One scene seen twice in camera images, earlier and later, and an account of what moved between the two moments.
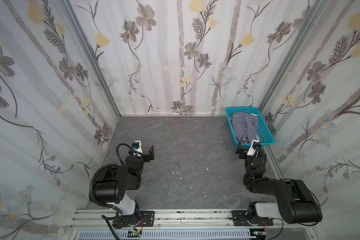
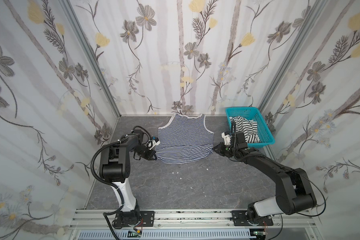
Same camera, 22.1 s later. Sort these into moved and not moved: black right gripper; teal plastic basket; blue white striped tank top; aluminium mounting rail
Moved: blue white striped tank top; black right gripper
Not moved: teal plastic basket; aluminium mounting rail
